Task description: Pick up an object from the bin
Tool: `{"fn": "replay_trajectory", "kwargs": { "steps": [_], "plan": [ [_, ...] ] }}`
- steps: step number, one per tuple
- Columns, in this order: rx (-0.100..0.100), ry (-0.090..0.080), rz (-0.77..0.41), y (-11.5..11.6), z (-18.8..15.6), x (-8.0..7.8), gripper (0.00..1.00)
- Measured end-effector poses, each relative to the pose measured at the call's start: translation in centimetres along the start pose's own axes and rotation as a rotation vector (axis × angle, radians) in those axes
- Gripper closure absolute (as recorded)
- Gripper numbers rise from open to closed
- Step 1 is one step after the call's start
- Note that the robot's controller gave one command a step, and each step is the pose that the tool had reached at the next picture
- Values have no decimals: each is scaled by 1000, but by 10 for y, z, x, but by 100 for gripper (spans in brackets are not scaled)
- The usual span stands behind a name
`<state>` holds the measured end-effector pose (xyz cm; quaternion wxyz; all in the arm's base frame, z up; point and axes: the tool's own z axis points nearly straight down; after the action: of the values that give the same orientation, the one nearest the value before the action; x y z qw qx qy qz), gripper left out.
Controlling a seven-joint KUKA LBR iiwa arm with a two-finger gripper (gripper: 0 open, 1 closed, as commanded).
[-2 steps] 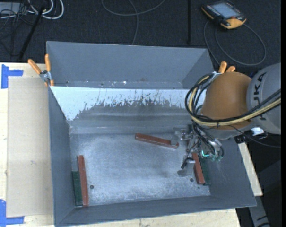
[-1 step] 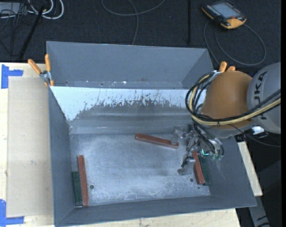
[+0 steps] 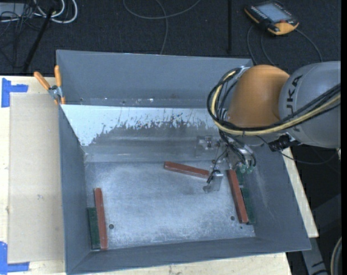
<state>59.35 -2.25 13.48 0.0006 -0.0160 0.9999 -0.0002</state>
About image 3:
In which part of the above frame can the red-brown flat block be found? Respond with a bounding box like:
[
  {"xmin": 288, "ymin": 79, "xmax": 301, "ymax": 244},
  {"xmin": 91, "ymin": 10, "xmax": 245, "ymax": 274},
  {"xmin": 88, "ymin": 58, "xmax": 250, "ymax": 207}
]
[
  {"xmin": 226, "ymin": 169, "xmax": 249, "ymax": 225},
  {"xmin": 93, "ymin": 187, "xmax": 109, "ymax": 251},
  {"xmin": 163, "ymin": 161, "xmax": 211, "ymax": 179}
]

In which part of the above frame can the dark green flat block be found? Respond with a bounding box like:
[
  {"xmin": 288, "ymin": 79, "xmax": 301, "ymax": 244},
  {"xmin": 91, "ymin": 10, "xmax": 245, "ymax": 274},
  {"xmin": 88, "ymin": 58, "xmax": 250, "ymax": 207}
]
[
  {"xmin": 235, "ymin": 170, "xmax": 257, "ymax": 226},
  {"xmin": 86, "ymin": 207, "xmax": 102, "ymax": 251}
]

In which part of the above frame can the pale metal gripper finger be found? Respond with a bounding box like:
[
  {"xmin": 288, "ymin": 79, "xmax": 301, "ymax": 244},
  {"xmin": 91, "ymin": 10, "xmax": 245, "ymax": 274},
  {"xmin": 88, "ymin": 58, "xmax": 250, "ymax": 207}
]
[
  {"xmin": 202, "ymin": 170, "xmax": 224, "ymax": 194},
  {"xmin": 195, "ymin": 135, "xmax": 217, "ymax": 158}
]

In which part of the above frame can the black cylinder on white bracket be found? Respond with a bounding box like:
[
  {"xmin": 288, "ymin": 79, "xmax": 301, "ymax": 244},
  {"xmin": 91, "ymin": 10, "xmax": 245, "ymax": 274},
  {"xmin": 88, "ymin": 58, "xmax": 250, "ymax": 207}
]
[{"xmin": 268, "ymin": 134, "xmax": 295, "ymax": 152}]

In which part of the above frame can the pale flat board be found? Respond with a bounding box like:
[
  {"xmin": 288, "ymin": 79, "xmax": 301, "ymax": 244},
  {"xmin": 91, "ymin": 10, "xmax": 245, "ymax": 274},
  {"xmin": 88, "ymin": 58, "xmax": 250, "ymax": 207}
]
[{"xmin": 7, "ymin": 92, "xmax": 66, "ymax": 264}]

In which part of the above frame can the grey metal bin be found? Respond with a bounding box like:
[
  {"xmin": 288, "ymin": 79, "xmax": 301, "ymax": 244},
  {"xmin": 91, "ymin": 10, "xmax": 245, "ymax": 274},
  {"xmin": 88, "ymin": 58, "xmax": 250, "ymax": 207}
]
[{"xmin": 56, "ymin": 49, "xmax": 312, "ymax": 275}]

